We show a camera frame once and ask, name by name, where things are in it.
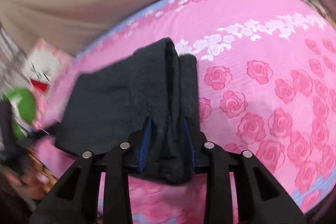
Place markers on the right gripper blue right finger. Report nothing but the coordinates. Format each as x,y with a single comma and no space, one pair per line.
238,180

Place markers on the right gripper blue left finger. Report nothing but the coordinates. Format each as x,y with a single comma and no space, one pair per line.
74,198

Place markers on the dark grey pants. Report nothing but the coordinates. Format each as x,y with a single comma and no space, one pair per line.
153,90

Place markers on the person's left hand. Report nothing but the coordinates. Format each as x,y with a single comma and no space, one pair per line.
35,183

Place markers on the green plush toy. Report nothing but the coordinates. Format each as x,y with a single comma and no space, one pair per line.
24,109

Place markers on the white cartoon rabbit pillow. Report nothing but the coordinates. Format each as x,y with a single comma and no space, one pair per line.
44,64

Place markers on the pink rose bed quilt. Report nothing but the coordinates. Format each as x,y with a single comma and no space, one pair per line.
266,76

